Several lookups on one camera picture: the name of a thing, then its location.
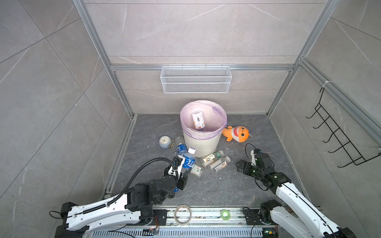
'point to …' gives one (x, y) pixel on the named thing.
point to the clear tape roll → (182, 214)
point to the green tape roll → (225, 214)
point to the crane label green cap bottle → (208, 160)
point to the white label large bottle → (198, 119)
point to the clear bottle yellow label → (221, 163)
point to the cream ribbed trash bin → (204, 148)
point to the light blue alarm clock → (164, 141)
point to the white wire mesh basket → (196, 80)
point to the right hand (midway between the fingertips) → (242, 164)
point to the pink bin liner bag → (215, 117)
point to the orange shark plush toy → (239, 134)
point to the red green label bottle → (196, 170)
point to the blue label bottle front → (189, 160)
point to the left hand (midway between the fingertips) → (186, 164)
